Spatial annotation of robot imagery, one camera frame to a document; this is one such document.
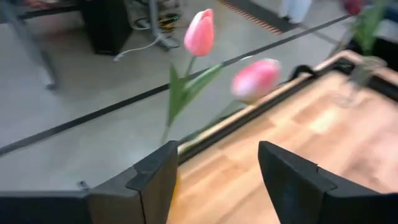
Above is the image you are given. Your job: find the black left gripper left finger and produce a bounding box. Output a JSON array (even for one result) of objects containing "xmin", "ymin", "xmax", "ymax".
[{"xmin": 0, "ymin": 139, "xmax": 179, "ymax": 224}]

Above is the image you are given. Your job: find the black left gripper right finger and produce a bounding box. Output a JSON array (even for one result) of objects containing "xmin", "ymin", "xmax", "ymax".
[{"xmin": 257, "ymin": 141, "xmax": 398, "ymax": 224}]

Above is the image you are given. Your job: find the salmon pink tulip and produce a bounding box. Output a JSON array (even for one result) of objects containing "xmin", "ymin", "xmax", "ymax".
[{"xmin": 160, "ymin": 8, "xmax": 224, "ymax": 146}]

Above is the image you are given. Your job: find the dark red tulip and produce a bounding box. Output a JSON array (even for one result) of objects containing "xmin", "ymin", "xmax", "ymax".
[{"xmin": 341, "ymin": 0, "xmax": 365, "ymax": 16}]

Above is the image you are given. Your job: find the clear glass vase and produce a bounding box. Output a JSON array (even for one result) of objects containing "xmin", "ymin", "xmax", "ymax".
[{"xmin": 331, "ymin": 55, "xmax": 388, "ymax": 108}]

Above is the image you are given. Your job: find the grey metal stand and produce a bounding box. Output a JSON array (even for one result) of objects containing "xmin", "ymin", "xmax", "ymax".
[{"xmin": 148, "ymin": 0, "xmax": 182, "ymax": 51}]

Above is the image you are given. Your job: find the black computer tower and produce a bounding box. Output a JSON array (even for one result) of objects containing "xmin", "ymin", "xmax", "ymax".
[{"xmin": 78, "ymin": 0, "xmax": 134, "ymax": 57}]

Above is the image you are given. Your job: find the black striped floor mat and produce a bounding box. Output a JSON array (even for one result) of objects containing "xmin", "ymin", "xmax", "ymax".
[{"xmin": 216, "ymin": 0, "xmax": 298, "ymax": 35}]

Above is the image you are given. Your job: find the white trash bin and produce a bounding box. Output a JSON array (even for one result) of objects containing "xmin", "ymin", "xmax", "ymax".
[{"xmin": 277, "ymin": 0, "xmax": 313, "ymax": 25}]

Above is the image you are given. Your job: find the grey metal table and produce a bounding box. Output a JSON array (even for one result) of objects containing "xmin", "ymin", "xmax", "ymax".
[{"xmin": 0, "ymin": 0, "xmax": 62, "ymax": 91}]

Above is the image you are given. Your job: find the black table edge rail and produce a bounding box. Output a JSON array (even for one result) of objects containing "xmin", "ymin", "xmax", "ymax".
[{"xmin": 177, "ymin": 57, "xmax": 398, "ymax": 165}]

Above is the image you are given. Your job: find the black table handle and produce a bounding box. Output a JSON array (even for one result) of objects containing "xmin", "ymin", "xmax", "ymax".
[{"xmin": 290, "ymin": 64, "xmax": 318, "ymax": 81}]

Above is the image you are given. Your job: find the white cable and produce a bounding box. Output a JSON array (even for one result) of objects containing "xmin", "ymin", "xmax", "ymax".
[{"xmin": 113, "ymin": 33, "xmax": 162, "ymax": 62}]

